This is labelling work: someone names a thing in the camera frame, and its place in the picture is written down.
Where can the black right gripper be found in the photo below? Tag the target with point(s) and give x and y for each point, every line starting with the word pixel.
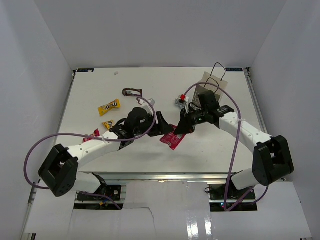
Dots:
pixel 186 126

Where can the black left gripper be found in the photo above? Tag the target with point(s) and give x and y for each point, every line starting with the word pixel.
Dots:
pixel 162 127

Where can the red snack packet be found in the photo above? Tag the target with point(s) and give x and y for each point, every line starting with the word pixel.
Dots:
pixel 172 140

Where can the red twisted candy packet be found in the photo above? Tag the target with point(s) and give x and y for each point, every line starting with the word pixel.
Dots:
pixel 89 137

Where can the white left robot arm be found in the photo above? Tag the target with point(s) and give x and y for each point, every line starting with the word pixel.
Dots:
pixel 60 170

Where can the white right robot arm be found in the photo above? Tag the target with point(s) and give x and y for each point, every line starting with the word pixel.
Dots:
pixel 272 158

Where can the brown paper coffee bag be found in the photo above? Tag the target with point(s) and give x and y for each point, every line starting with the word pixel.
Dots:
pixel 212 83

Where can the grey blue snack packet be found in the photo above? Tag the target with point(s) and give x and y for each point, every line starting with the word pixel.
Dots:
pixel 180 103

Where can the brown chocolate bar wrapper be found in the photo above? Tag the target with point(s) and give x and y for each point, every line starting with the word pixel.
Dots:
pixel 132 92

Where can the small yellow M&M packet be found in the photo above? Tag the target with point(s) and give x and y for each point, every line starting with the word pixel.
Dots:
pixel 108 124

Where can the large yellow M&M packet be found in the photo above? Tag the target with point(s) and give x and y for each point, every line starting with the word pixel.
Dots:
pixel 104 109

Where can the blue label right corner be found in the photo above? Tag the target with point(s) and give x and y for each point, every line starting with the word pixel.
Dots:
pixel 234 69

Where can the blue label corner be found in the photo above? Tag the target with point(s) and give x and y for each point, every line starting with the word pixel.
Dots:
pixel 234 69
pixel 85 70

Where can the blue label left corner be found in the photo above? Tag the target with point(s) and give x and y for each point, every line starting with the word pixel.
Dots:
pixel 85 70

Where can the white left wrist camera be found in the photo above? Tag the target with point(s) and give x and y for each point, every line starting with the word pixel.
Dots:
pixel 148 104

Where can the aluminium front rail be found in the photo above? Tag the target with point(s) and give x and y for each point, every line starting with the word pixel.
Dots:
pixel 160 176

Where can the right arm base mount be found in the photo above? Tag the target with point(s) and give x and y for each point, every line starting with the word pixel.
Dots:
pixel 216 193

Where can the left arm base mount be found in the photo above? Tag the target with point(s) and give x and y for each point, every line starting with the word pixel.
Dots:
pixel 111 191

